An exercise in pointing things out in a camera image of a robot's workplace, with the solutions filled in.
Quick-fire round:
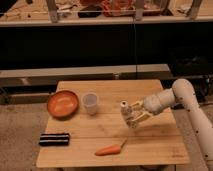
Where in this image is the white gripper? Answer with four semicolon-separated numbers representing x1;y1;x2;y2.
130;93;166;127

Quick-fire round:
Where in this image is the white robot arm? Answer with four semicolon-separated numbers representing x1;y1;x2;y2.
132;79;213;162

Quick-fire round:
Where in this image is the orange carrot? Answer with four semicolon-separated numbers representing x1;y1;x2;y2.
95;140;126;156

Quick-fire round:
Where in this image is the wooden table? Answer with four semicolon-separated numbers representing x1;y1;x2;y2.
37;80;190;168

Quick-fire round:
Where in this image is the translucent plastic cup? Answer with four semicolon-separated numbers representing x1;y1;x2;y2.
82;92;98;115

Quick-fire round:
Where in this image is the black equipment box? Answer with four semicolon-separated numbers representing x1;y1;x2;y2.
168;47;213;76

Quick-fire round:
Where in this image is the orange bowl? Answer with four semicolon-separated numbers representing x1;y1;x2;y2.
47;90;79;118

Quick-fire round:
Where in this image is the black striped sponge block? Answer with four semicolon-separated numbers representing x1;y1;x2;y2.
39;133;70;146

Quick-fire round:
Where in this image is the red object on shelf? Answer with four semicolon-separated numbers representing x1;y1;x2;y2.
101;0;135;17

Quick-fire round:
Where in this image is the grey metal shelf beam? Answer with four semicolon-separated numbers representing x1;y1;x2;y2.
0;64;172;87

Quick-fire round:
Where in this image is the black hanging cable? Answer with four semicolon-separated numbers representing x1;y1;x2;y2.
132;0;139;80

